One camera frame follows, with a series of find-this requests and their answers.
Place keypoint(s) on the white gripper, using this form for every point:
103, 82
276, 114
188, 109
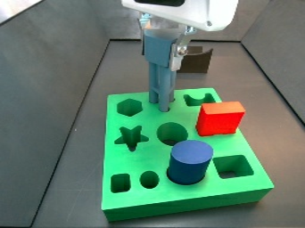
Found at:
208, 15

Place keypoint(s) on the blue three prong object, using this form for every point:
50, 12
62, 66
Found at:
156, 48

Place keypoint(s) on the red block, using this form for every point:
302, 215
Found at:
219, 118

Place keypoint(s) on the black curved fixture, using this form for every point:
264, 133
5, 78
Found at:
196, 60

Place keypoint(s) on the green shape sorter board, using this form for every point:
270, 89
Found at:
163, 169

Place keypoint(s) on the dark blue cylinder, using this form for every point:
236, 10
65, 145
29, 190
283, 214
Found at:
190, 157

